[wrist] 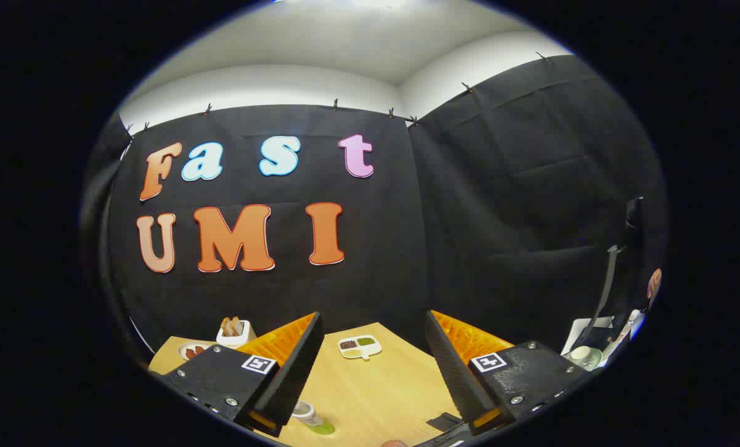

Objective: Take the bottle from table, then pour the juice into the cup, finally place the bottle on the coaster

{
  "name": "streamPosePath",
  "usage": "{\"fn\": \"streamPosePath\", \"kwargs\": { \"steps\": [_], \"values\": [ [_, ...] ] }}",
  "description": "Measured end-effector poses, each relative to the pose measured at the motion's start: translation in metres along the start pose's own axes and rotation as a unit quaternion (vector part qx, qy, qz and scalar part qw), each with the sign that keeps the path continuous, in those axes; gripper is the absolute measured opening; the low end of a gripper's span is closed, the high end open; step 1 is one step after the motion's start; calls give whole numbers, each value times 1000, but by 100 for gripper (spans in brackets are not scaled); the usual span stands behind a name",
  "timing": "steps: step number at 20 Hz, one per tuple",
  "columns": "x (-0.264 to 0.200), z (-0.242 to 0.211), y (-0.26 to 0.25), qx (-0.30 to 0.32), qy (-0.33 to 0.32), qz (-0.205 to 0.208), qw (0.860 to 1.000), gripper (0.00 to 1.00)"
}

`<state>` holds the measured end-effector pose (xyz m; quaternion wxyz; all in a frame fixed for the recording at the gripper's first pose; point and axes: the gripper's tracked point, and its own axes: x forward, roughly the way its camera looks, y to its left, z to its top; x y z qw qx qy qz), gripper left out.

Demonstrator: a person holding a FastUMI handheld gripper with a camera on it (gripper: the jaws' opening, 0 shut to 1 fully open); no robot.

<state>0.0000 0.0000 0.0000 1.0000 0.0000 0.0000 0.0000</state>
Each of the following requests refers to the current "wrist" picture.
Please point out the white round container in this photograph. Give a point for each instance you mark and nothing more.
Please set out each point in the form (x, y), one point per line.
(584, 356)

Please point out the white toast holder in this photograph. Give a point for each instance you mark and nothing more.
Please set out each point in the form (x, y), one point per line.
(236, 333)

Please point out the round plate with food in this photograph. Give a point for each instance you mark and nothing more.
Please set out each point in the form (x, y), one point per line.
(191, 351)

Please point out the white paper sheet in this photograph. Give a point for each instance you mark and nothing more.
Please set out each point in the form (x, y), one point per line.
(596, 325)

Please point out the wooden table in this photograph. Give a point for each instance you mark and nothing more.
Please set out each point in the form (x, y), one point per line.
(376, 385)

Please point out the clear juice bottle green base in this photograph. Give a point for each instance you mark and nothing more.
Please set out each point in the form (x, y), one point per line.
(308, 413)

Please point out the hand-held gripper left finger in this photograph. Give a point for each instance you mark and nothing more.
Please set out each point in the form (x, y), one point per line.
(295, 366)

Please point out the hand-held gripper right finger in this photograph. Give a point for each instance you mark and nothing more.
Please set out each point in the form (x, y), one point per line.
(451, 366)

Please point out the grey stand pole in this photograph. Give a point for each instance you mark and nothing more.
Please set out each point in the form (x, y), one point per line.
(606, 292)

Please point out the white divided condiment dish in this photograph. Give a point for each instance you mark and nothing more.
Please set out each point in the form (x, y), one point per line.
(359, 347)

